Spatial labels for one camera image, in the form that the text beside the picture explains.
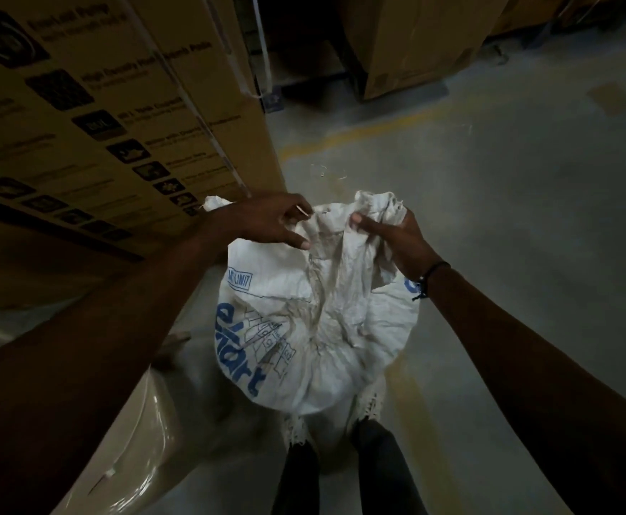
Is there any person's right hand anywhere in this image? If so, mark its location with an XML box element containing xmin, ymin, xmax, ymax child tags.
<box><xmin>349</xmin><ymin>208</ymin><xmax>442</xmax><ymax>283</ymax></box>

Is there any person's left hand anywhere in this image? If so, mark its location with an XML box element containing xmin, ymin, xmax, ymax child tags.
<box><xmin>221</xmin><ymin>192</ymin><xmax>315</xmax><ymax>252</ymax></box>

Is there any white woven sack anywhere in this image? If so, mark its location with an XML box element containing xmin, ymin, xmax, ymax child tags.
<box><xmin>200</xmin><ymin>190</ymin><xmax>421</xmax><ymax>416</ymax></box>

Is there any person's left forearm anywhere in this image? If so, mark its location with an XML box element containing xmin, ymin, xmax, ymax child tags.
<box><xmin>0</xmin><ymin>225</ymin><xmax>238</xmax><ymax>515</ymax></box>

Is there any person's right forearm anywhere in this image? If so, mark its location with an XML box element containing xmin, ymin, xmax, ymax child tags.
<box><xmin>425</xmin><ymin>265</ymin><xmax>626</xmax><ymax>515</ymax></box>

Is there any person's right white shoe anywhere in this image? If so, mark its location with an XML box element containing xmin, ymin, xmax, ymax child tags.
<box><xmin>344</xmin><ymin>388</ymin><xmax>387</xmax><ymax>424</ymax></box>

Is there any person's white shoe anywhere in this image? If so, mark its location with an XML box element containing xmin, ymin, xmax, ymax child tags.
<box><xmin>280</xmin><ymin>412</ymin><xmax>314</xmax><ymax>451</ymax></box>
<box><xmin>344</xmin><ymin>388</ymin><xmax>387</xmax><ymax>424</ymax></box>

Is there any person's left white shoe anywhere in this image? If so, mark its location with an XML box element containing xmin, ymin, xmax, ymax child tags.
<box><xmin>280</xmin><ymin>412</ymin><xmax>314</xmax><ymax>451</ymax></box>

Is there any person's right leg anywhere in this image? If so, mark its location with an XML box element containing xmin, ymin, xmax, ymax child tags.
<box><xmin>350</xmin><ymin>418</ymin><xmax>427</xmax><ymax>515</ymax></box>

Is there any person's leg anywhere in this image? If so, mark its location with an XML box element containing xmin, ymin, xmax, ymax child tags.
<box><xmin>350</xmin><ymin>418</ymin><xmax>427</xmax><ymax>515</ymax></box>
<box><xmin>271</xmin><ymin>439</ymin><xmax>322</xmax><ymax>515</ymax></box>

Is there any person's left leg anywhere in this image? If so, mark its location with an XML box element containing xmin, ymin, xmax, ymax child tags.
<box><xmin>271</xmin><ymin>439</ymin><xmax>322</xmax><ymax>515</ymax></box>

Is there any black wrist band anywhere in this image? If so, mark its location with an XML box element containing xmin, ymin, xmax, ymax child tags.
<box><xmin>411</xmin><ymin>260</ymin><xmax>452</xmax><ymax>302</ymax></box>

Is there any cardboard box with small icons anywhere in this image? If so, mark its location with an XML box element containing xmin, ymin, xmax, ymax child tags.
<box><xmin>339</xmin><ymin>0</ymin><xmax>513</xmax><ymax>100</ymax></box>

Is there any icon printed cardboard box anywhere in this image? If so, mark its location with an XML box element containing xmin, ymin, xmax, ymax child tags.
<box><xmin>0</xmin><ymin>0</ymin><xmax>287</xmax><ymax>258</ymax></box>

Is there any beige plastic chair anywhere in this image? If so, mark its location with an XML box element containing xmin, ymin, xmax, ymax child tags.
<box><xmin>49</xmin><ymin>330</ymin><xmax>193</xmax><ymax>515</ymax></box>

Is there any cardboard box with dark label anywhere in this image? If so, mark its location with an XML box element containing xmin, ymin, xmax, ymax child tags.
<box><xmin>490</xmin><ymin>0</ymin><xmax>577</xmax><ymax>36</ymax></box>

